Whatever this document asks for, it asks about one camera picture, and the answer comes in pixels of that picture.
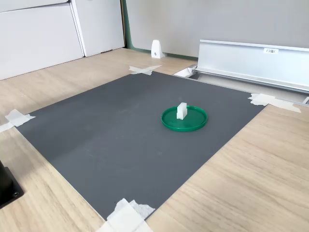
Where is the large white board panel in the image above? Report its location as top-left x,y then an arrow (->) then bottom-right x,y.
0,0 -> 85,81

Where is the dark grey mat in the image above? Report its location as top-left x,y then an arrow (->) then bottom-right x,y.
16,71 -> 269,221

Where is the small white partition bracket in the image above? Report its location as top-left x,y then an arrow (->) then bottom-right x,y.
151,39 -> 165,59

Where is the silver cable duct box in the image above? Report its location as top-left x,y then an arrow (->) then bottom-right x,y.
173,39 -> 309,105

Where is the round green lid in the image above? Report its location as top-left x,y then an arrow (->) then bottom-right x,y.
161,105 -> 209,133

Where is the small white plastic terminal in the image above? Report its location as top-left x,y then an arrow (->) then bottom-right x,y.
176,102 -> 188,120

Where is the white masking tape patch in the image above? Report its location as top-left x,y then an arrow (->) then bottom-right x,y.
0,108 -> 37,133
96,198 -> 156,232
248,93 -> 302,114
128,64 -> 163,76

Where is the narrow white board panel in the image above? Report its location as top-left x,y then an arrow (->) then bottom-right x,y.
71,0 -> 126,58

